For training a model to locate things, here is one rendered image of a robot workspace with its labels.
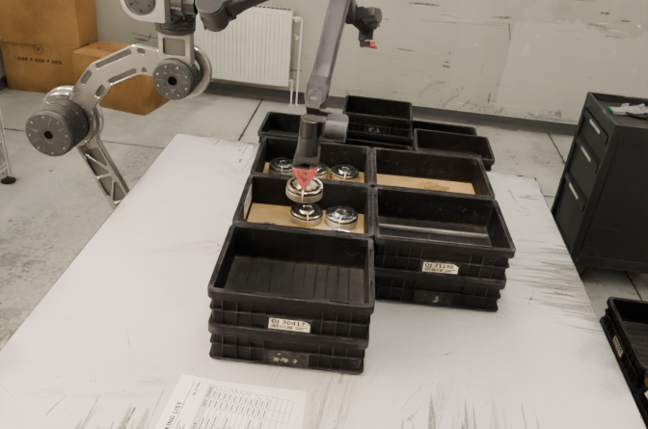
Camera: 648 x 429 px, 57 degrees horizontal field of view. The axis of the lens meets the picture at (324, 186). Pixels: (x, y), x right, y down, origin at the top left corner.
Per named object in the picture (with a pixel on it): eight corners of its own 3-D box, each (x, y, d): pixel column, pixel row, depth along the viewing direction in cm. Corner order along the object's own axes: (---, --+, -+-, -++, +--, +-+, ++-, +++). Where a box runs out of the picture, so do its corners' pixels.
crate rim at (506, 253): (372, 244, 167) (373, 237, 166) (371, 192, 193) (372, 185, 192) (515, 259, 166) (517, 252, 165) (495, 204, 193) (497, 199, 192)
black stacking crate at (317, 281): (206, 329, 146) (206, 292, 140) (230, 257, 172) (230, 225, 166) (368, 345, 145) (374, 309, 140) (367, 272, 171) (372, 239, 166)
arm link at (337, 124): (310, 100, 165) (310, 87, 157) (351, 107, 165) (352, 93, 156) (303, 141, 162) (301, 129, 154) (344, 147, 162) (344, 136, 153)
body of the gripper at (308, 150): (320, 151, 168) (323, 127, 164) (316, 169, 159) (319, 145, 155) (297, 148, 168) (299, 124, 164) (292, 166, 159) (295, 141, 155)
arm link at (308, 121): (303, 108, 159) (299, 117, 154) (328, 112, 159) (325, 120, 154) (300, 131, 163) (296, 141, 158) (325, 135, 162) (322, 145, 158)
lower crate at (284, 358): (206, 361, 151) (205, 326, 145) (229, 287, 177) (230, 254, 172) (364, 379, 151) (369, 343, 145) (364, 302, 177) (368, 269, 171)
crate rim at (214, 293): (205, 298, 141) (205, 290, 140) (230, 229, 167) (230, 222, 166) (373, 316, 141) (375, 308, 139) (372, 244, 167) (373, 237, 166)
